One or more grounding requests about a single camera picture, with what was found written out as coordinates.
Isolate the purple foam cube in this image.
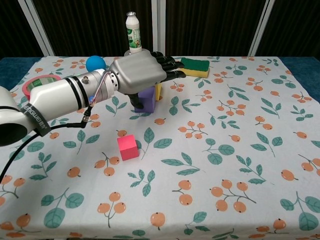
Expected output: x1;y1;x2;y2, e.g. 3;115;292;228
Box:
134;86;156;114

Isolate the floral print tablecloth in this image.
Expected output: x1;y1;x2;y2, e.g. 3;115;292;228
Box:
0;55;320;240

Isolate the red tape roll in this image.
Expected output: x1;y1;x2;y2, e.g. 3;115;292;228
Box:
21;74;62;97

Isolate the white yogurt drink bottle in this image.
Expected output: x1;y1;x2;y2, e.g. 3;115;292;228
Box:
125;11;143;54

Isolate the green yellow sponge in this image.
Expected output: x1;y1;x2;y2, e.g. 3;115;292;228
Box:
180;57;211;78

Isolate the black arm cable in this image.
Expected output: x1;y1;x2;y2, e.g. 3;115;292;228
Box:
0;106;95;185

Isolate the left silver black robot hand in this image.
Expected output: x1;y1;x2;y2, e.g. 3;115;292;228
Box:
109;49;187;110

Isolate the small pink foam cube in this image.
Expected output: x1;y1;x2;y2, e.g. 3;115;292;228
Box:
116;134;140;161

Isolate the dark ribbed partition panel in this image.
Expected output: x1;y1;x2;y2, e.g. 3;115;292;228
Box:
156;0;271;58
24;0;161;57
247;0;320;58
0;0;55;58

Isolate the blue ball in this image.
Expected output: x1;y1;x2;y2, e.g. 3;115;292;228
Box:
85;55;106;73

